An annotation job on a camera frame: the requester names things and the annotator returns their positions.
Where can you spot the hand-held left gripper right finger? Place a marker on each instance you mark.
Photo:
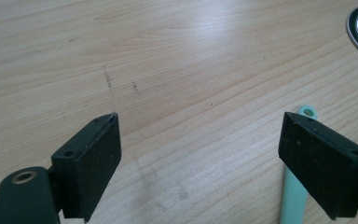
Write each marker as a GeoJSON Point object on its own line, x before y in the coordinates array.
{"type": "Point", "coordinates": [320, 161]}

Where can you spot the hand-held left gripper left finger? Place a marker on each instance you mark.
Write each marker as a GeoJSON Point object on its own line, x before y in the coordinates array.
{"type": "Point", "coordinates": [88, 168]}

